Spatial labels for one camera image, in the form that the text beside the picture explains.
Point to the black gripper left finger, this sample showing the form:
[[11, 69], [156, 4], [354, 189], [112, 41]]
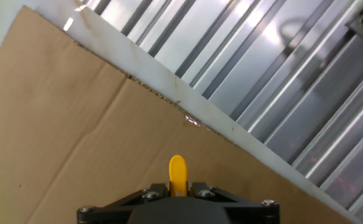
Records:
[[107, 214]]

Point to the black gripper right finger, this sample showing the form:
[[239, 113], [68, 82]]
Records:
[[253, 214]]

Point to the brown cardboard sheet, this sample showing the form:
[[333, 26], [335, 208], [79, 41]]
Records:
[[60, 124]]

